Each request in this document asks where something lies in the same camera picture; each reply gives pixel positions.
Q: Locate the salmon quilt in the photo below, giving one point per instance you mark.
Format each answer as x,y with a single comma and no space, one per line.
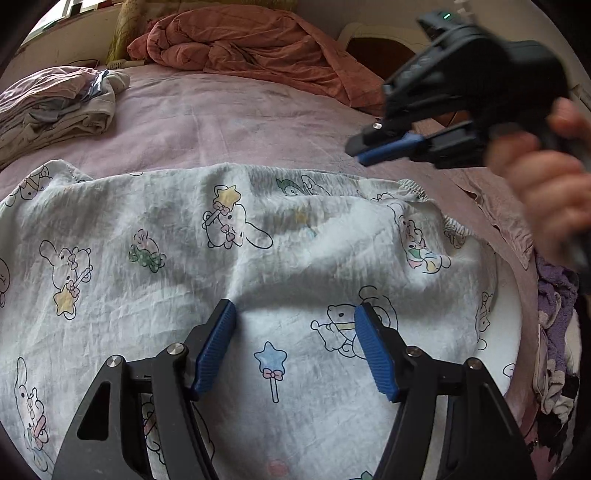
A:
254,46

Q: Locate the white cartoon print pants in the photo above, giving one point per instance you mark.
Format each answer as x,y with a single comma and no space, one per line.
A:
138,207

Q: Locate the purple printed pajamas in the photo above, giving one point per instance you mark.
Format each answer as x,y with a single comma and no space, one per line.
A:
556,300

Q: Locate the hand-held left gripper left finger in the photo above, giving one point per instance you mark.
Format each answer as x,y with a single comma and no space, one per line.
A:
217,350

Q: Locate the white bed headboard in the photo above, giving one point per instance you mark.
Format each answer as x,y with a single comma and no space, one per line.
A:
364,30

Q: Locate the yellow floral curtain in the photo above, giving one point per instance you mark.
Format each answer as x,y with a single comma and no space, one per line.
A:
124,27

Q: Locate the pink bed sheet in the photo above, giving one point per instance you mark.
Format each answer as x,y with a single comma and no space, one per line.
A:
277,120

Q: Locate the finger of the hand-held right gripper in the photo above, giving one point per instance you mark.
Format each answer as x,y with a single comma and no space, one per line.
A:
392,147

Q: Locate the folded pink grey clothes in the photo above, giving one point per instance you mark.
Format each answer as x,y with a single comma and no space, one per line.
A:
87,115

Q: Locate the person's right hand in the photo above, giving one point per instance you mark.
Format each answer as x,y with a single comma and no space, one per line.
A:
549,198

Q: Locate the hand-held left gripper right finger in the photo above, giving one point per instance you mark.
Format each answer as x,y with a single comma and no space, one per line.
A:
376,350

